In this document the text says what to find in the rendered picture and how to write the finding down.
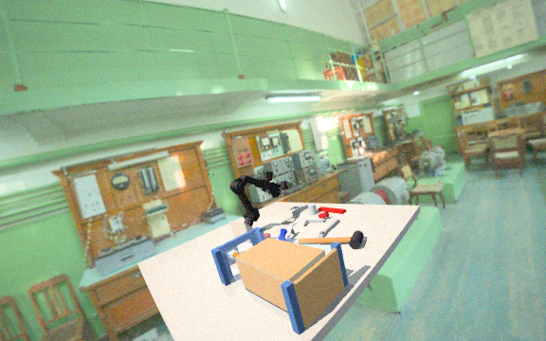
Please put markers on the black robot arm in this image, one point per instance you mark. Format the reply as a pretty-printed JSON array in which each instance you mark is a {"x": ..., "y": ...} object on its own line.
[{"x": 238, "y": 187}]

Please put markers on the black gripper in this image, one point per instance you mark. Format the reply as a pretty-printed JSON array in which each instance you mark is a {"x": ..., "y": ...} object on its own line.
[{"x": 282, "y": 185}]

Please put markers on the mallet with black head and wooden handle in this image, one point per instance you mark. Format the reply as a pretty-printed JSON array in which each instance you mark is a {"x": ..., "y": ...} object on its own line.
[{"x": 354, "y": 241}]

